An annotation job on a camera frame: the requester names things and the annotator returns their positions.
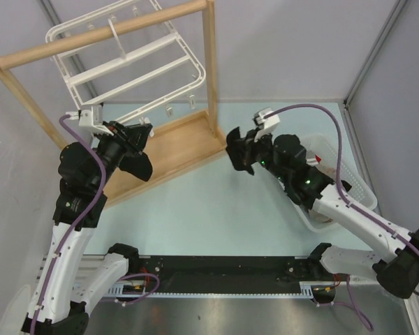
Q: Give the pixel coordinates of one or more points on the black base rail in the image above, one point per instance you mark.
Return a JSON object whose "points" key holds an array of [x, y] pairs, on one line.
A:
{"points": [[257, 275]]}

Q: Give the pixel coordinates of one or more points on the black sock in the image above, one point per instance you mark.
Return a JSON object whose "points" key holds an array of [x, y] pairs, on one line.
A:
{"points": [[239, 150], [139, 166]]}

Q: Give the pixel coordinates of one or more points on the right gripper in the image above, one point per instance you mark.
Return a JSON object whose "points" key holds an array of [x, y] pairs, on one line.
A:
{"points": [[263, 138]]}

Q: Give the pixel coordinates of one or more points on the white plastic basket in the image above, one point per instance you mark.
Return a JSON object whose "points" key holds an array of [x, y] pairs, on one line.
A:
{"points": [[319, 145]]}

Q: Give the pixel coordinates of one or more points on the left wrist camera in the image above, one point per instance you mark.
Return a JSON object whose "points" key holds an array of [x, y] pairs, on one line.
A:
{"points": [[90, 118]]}

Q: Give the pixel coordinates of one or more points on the white plastic clip hanger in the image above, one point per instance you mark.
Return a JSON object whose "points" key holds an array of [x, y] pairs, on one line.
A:
{"points": [[153, 65]]}

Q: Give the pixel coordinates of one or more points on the wooden hanging rack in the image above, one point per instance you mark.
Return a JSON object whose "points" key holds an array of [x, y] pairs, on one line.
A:
{"points": [[176, 147]]}

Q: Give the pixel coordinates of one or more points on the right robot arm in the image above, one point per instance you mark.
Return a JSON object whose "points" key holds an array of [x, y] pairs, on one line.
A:
{"points": [[393, 258]]}

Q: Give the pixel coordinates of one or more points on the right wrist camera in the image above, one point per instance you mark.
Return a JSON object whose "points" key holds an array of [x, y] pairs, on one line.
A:
{"points": [[266, 122]]}

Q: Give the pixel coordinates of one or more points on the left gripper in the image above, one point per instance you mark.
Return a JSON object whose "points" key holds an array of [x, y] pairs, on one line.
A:
{"points": [[137, 135]]}

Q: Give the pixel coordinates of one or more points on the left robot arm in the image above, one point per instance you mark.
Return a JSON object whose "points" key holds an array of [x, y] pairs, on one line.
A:
{"points": [[56, 306]]}

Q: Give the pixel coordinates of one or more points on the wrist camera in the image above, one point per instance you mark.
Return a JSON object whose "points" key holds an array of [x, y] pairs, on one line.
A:
{"points": [[266, 122], [90, 118]]}

